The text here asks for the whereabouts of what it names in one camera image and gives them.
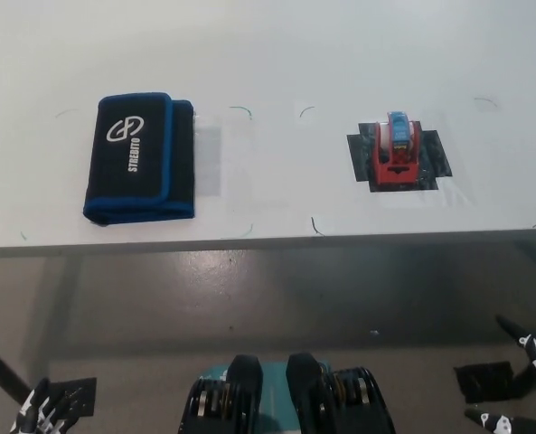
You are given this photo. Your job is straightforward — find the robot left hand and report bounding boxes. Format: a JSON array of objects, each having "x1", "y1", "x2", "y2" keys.
[{"x1": 9, "y1": 377, "x2": 83, "y2": 434}]

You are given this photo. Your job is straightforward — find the red toy car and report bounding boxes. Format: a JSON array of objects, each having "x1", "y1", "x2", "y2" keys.
[{"x1": 371, "y1": 109, "x2": 422, "y2": 187}]

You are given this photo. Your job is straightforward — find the black tape patch on table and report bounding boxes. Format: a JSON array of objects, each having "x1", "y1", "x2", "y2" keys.
[{"x1": 346, "y1": 120, "x2": 454, "y2": 193}]

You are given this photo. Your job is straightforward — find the black blue-trimmed fabric notebook case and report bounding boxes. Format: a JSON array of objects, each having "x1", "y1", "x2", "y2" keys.
[{"x1": 82, "y1": 91, "x2": 197, "y2": 226}]

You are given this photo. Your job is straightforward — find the black diagonal pole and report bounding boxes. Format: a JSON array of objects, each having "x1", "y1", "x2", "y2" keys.
[{"x1": 0, "y1": 334, "x2": 33, "y2": 395}]

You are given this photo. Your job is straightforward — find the robot left black body block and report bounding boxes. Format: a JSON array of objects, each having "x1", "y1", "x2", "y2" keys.
[{"x1": 179, "y1": 354, "x2": 265, "y2": 434}]

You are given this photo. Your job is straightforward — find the robot black body block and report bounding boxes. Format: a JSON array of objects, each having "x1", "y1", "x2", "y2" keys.
[
  {"x1": 179, "y1": 354, "x2": 265, "y2": 434},
  {"x1": 286, "y1": 352, "x2": 398, "y2": 434}
]

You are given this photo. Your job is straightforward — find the robot right black body block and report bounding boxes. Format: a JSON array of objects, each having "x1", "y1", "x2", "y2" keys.
[{"x1": 286, "y1": 352, "x2": 398, "y2": 434}]

